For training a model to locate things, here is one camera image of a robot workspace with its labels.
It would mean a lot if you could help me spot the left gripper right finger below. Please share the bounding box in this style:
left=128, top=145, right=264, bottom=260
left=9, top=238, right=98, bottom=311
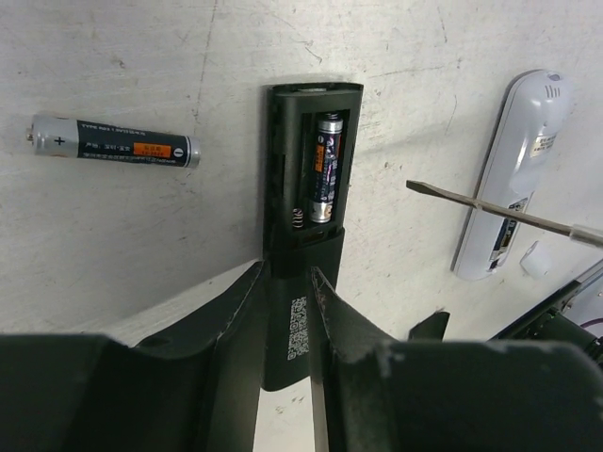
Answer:
left=309, top=269, right=602, bottom=451

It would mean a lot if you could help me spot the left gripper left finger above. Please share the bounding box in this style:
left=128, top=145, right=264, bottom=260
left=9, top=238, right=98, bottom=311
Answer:
left=1, top=262, right=269, bottom=451

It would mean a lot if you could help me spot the black battery cover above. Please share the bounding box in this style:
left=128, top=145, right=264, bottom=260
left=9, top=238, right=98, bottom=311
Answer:
left=408, top=311, right=450, bottom=342

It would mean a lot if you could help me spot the white battery cover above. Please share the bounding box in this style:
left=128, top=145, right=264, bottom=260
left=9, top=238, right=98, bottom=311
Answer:
left=519, top=241, right=552, bottom=280

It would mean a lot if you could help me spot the clear handle screwdriver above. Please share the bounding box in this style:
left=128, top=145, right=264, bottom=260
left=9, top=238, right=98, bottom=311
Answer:
left=406, top=180, right=602, bottom=249

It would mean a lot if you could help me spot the black remote control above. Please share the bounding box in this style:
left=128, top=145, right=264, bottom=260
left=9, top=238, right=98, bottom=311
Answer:
left=262, top=82, right=364, bottom=392

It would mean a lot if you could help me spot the white remote control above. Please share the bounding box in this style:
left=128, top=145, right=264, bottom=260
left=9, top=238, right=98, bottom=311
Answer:
left=451, top=70, right=573, bottom=281

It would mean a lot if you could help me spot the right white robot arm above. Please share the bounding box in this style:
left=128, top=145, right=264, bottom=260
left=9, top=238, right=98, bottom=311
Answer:
left=494, top=262, right=602, bottom=365

